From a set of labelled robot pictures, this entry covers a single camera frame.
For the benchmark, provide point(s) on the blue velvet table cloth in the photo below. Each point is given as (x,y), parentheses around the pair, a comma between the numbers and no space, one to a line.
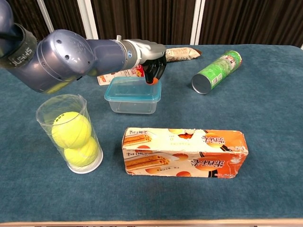
(260,130)

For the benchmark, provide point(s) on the dark pleated curtain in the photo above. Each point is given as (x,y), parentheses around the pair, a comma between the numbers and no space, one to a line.
(146,21)

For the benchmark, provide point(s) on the blue plastic lid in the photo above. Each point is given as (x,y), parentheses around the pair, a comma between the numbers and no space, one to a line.
(127,91)

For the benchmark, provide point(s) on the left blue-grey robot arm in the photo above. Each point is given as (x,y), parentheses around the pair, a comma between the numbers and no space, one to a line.
(71,59)

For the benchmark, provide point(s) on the yellow tennis ball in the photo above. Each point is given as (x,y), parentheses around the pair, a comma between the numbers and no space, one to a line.
(82,153)
(71,130)

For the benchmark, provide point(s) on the clear tennis ball tube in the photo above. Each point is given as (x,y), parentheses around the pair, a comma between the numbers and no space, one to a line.
(78,104)

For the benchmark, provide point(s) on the brown beige snack bar wrapper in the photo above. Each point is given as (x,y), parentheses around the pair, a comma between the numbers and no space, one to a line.
(182,54)

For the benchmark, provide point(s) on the thin grey frame post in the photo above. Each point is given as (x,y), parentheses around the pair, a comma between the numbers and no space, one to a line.
(46,14)

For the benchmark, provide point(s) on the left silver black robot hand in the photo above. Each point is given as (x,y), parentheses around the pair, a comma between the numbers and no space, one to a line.
(152,50)

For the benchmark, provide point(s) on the orange egg roll box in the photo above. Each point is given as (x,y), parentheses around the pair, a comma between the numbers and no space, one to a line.
(184,153)

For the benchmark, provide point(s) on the clear plastic food container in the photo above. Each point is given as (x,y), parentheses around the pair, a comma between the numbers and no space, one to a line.
(130,108)

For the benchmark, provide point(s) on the green chips can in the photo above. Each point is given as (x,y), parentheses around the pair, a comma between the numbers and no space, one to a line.
(217,71)

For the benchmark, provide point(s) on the red white snack carton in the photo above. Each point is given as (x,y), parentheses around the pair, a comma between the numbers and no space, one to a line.
(105,79)

